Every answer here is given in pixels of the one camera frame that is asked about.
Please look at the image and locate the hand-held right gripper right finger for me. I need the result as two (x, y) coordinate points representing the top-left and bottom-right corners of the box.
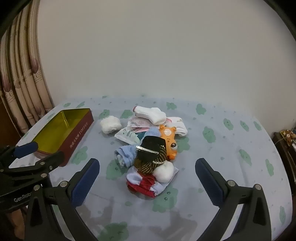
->
(195, 158), (272, 241)

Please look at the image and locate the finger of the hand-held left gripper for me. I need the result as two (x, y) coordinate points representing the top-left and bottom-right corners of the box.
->
(0, 151), (65, 180)
(0, 141), (39, 168)

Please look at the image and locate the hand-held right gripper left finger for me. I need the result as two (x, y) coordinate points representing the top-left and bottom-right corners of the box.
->
(24, 158), (100, 241)

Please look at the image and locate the red tin box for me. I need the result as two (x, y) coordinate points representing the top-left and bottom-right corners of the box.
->
(32, 108), (94, 167)

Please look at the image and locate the light blue cloth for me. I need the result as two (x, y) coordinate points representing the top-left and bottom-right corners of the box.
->
(114, 127), (160, 168)

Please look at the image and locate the red white cloth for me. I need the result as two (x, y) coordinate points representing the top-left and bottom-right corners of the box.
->
(125, 166), (179, 198)

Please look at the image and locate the white towel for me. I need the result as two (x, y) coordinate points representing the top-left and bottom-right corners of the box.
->
(165, 116), (188, 138)

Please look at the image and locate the orange rubber toy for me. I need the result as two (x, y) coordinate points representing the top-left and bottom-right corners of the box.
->
(158, 125), (178, 161)

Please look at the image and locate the pink teal wipes packet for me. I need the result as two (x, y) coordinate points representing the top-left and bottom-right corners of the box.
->
(115, 127), (148, 144)

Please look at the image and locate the white sock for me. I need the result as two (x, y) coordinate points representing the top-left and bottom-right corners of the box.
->
(133, 105), (167, 124)

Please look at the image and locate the white cotton ball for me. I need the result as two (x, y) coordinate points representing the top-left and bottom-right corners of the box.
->
(153, 161), (174, 181)

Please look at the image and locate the black gold hair net clip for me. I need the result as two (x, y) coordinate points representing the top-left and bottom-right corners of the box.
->
(134, 136), (167, 174)

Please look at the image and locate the white cotton roll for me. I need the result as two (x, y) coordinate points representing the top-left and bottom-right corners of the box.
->
(100, 115), (122, 134)

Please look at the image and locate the beige flower print curtain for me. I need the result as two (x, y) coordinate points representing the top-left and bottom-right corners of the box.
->
(0, 0), (55, 139)

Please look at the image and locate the dark wooden cabinet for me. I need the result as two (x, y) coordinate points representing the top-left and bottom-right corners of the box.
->
(272, 132), (296, 186)

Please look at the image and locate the white flower print packet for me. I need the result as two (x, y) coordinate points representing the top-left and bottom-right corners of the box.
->
(127, 116), (153, 129)

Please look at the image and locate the brown flowered ornament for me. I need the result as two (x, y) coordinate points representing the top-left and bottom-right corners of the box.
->
(280, 130), (296, 145)

